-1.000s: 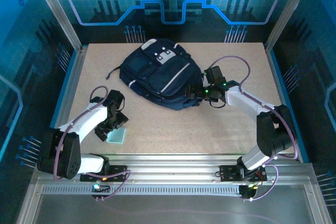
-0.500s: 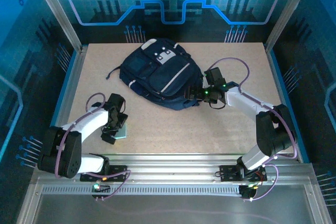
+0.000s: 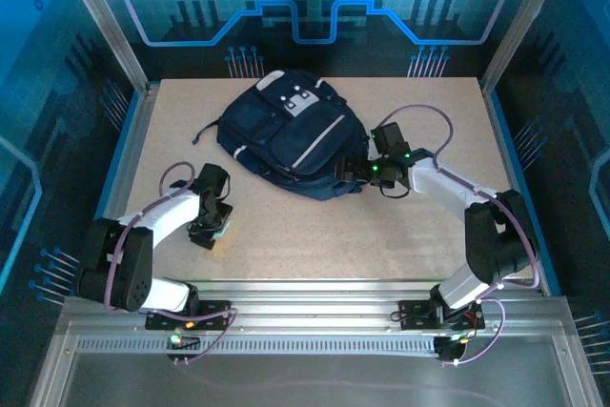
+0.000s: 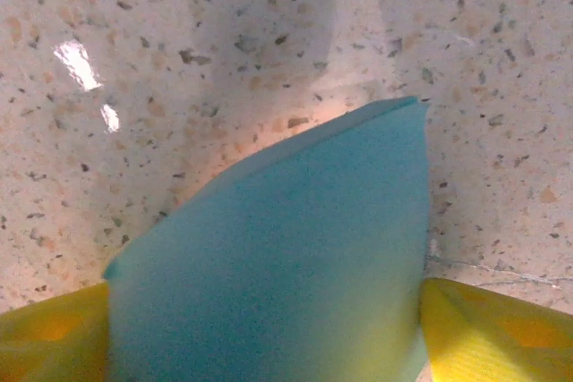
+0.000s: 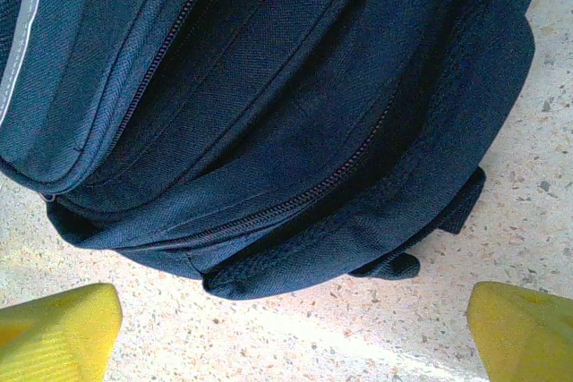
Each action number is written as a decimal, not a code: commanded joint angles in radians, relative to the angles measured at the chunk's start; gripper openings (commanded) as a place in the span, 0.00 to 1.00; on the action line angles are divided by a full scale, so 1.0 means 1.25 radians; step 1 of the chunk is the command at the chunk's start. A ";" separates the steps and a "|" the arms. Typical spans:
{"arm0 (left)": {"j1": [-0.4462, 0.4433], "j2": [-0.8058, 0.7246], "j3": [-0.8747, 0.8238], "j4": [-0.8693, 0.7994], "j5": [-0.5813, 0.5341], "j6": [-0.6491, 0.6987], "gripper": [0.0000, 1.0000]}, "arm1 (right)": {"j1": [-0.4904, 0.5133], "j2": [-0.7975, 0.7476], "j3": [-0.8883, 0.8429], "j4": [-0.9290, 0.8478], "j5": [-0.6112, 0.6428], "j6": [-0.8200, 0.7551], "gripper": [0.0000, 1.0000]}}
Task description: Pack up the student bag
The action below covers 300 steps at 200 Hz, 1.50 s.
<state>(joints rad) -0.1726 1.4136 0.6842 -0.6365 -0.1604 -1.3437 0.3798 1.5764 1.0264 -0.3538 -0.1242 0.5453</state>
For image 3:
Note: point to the light teal square note pad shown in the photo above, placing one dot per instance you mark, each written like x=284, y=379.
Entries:
x=224, y=230

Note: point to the navy blue student backpack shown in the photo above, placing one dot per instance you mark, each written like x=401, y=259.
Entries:
x=295, y=140

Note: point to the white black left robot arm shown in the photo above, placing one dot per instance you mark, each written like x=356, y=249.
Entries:
x=171, y=216

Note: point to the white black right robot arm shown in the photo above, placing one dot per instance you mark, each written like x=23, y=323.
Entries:
x=443, y=185

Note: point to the small black controller with LED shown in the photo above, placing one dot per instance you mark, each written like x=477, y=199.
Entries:
x=448, y=350
x=188, y=344

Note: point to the aluminium front beam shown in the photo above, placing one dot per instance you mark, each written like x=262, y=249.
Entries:
x=310, y=311

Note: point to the steel sheet panel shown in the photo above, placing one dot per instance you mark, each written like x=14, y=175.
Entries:
x=310, y=378

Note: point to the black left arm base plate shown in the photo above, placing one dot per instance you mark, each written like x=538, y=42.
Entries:
x=214, y=314

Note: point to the aluminium side rail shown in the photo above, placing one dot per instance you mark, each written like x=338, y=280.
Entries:
x=135, y=140
x=493, y=107

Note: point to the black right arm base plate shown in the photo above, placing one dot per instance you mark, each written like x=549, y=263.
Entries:
x=414, y=314

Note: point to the aluminium frame post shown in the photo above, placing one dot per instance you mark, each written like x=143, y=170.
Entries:
x=519, y=21
x=109, y=30

